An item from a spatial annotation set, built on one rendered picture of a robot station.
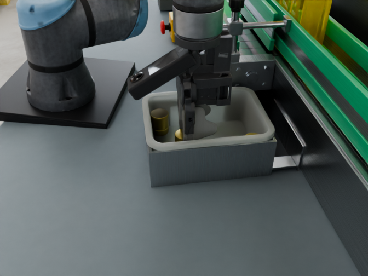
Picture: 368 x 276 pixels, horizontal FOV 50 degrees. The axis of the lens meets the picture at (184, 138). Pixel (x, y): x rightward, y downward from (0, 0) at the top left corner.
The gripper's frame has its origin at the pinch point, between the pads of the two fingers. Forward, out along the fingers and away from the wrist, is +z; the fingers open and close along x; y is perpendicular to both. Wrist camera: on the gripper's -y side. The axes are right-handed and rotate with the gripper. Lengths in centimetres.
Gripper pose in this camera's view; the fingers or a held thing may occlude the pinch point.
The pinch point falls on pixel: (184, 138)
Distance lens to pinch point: 72.4
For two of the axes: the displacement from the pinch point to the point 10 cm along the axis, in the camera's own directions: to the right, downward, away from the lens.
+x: -1.5, -6.0, 7.9
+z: 0.0, 7.9, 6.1
